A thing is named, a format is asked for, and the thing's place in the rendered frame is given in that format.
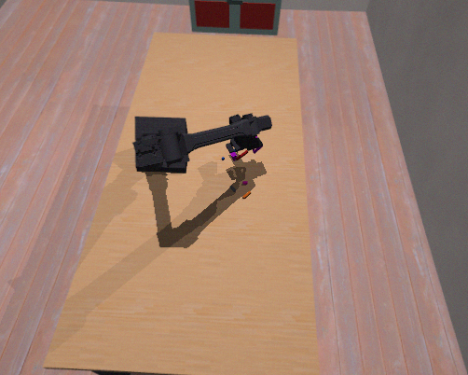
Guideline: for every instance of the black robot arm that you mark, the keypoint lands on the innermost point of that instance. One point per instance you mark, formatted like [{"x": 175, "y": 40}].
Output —
[{"x": 168, "y": 147}]

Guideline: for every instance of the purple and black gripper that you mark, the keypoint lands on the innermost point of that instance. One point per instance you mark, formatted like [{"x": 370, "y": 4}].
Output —
[{"x": 253, "y": 143}]

